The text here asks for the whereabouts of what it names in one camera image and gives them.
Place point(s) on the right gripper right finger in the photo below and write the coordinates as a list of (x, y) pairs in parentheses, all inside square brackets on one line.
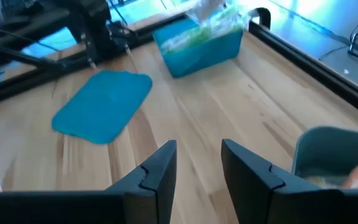
[(291, 205)]

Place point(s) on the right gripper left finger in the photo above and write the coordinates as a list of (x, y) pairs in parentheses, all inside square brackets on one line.
[(73, 208)]

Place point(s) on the blue bin lid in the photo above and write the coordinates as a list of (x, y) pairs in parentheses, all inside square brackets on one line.
[(101, 105)]

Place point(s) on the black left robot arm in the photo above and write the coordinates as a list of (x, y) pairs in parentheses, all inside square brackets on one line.
[(95, 28)]

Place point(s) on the turquoise plastic bin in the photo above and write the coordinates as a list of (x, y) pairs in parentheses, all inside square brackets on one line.
[(204, 59)]

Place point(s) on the black table clamp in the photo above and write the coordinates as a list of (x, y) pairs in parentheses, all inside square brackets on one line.
[(264, 15)]

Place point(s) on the black side desk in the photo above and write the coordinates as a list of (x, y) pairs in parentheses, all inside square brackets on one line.
[(42, 18)]

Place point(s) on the black computer mouse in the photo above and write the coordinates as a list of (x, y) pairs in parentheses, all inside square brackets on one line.
[(11, 22)]

